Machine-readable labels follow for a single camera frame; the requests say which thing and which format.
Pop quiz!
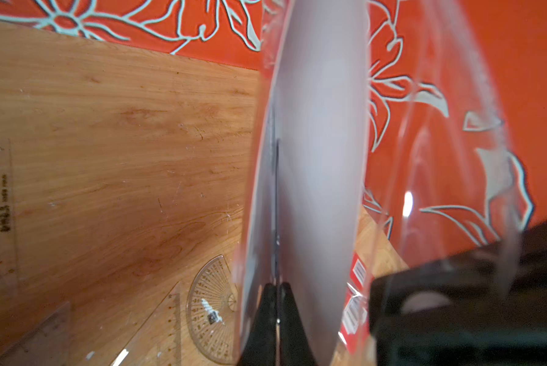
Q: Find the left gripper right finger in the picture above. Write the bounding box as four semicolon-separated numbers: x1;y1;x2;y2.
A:
279;282;317;366

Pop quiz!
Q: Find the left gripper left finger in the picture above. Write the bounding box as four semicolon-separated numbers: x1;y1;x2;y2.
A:
237;284;277;366

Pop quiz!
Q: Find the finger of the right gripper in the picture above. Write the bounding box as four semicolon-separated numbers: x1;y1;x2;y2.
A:
368;221;547;365

